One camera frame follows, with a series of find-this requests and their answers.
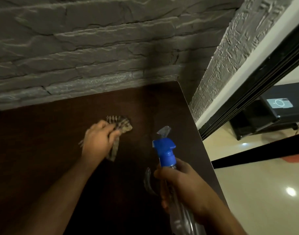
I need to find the black sliding door frame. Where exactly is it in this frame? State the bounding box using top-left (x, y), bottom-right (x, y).
top-left (199, 28), bottom-right (299, 141)

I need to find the person's left forearm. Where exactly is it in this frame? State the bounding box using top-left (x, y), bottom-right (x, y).
top-left (11, 158), bottom-right (109, 235)

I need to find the black door rail bar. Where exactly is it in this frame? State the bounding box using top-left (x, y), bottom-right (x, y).
top-left (211, 136), bottom-right (299, 169)

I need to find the striped cleaning cloth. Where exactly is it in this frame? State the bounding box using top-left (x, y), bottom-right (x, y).
top-left (78, 115), bottom-right (133, 162)

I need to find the orange floor mat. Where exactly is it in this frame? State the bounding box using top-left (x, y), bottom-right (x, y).
top-left (282, 154), bottom-right (299, 164)

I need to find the person's left hand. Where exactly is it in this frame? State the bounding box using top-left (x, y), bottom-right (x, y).
top-left (81, 120), bottom-right (121, 165)

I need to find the person's right forearm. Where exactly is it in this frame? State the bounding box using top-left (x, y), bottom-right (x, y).
top-left (197, 194), bottom-right (249, 235)

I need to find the person's right hand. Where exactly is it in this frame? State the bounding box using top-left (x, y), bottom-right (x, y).
top-left (153, 158), bottom-right (229, 226)

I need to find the clear spray bottle blue nozzle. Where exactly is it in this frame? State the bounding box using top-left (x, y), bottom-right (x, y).
top-left (152, 125), bottom-right (202, 235)

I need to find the black device with lit screen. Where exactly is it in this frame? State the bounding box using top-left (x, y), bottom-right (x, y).
top-left (259, 92), bottom-right (299, 121)

